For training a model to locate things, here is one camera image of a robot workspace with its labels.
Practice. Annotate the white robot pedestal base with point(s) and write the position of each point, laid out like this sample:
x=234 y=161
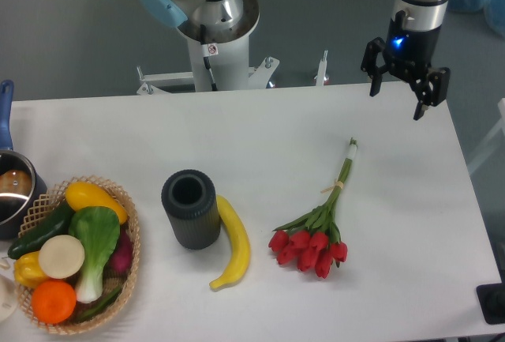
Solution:
x=217 y=35

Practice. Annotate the dark grey ribbed vase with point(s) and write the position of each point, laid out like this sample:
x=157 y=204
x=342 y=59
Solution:
x=189 y=200

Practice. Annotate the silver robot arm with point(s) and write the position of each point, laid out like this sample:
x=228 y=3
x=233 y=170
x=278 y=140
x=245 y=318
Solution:
x=421 y=15

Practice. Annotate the white round radish slice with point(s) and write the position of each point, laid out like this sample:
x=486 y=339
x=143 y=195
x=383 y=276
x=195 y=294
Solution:
x=61 y=256

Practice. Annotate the green cucumber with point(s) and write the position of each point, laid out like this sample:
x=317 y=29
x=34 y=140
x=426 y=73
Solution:
x=56 y=223

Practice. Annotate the yellow bell pepper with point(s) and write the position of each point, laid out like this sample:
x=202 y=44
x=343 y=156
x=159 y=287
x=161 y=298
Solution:
x=28 y=272

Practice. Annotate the purple sweet potato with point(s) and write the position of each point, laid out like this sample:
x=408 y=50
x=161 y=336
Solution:
x=122 y=257

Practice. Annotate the blue handled saucepan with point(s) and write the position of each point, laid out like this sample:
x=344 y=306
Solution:
x=21 y=185

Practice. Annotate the orange fruit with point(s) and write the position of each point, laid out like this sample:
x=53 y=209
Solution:
x=53 y=301

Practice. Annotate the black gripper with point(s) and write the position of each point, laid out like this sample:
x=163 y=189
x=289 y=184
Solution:
x=407 y=55

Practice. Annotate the yellow banana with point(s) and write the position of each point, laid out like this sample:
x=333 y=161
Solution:
x=240 y=247

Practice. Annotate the red tulip bouquet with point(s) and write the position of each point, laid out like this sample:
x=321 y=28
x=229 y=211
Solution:
x=314 y=240

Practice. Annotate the black device at edge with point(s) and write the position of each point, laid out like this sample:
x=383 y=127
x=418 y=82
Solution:
x=491 y=300

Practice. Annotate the green chili pepper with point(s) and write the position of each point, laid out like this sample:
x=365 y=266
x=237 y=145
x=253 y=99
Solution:
x=100 y=306

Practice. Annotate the yellow squash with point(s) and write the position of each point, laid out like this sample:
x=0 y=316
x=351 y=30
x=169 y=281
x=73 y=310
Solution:
x=81 y=195

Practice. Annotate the green bok choy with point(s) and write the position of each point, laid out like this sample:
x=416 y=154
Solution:
x=98 y=229

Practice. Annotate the woven wicker basket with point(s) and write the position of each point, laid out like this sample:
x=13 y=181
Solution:
x=42 y=207

